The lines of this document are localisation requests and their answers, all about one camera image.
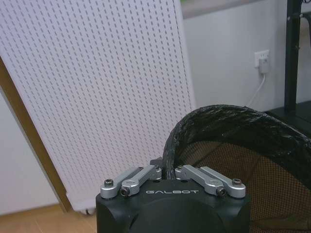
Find white plug adapter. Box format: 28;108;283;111
259;58;271;74

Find white perforated panel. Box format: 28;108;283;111
0;0;196;215

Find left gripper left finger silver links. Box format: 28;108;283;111
100;156;163;200

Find black metal stand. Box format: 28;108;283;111
266;0;311;135

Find black mesh trash bin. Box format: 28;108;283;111
163;104;311;233

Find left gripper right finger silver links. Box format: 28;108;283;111
174;165;246;199

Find white wall socket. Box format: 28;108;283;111
254;50;270;69

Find brown wooden frame strip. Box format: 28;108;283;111
0;57;73;212

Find white power cable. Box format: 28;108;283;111
244;71;267;108

